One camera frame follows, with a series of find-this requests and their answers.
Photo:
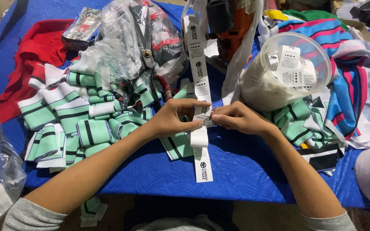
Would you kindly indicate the person's left hand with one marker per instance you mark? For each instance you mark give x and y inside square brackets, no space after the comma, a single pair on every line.
[169,118]

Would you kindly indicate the person's right hand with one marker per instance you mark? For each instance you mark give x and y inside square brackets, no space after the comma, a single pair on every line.
[240,119]

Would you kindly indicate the white printed label ribbon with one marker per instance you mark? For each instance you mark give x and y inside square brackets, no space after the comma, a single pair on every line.
[200,96]

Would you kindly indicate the mint striped cuff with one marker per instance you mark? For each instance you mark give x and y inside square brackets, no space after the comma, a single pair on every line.
[177,146]

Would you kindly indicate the large black scissors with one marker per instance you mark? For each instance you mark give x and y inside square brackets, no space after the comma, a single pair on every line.
[151,70]

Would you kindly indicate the blue quilted table cover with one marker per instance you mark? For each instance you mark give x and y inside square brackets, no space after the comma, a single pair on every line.
[185,166]

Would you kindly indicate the white plastic bag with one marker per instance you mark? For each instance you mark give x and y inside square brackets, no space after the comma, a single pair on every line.
[241,61]

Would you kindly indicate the clear round plastic tub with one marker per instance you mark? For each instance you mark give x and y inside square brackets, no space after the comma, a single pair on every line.
[281,73]

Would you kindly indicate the heap of cut white labels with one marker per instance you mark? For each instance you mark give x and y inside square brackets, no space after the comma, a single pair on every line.
[292,69]

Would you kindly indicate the clear plastic bag with fabric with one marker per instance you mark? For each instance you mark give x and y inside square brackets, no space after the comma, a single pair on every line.
[140,41]

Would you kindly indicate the pile of mint striped cuffs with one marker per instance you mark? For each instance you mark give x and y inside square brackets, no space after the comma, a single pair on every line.
[85,118]

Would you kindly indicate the black white fabric piece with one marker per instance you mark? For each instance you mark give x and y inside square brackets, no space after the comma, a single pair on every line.
[323,157]

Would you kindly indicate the orange black cutting machine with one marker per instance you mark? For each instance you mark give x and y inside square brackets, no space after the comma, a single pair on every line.
[230,29]

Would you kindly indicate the heap of colourful striped fabric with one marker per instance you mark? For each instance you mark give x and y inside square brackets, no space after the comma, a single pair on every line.
[339,80]

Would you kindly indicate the mint striped fabric scrap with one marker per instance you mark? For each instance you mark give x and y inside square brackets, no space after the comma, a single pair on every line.
[92,211]

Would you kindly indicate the black white patterned packet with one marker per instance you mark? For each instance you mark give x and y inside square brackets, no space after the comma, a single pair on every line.
[81,28]

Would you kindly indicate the red fabric piece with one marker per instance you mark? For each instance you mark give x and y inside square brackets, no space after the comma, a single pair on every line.
[30,64]

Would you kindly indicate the cardboard box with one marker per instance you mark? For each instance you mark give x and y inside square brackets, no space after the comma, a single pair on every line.
[360,28]

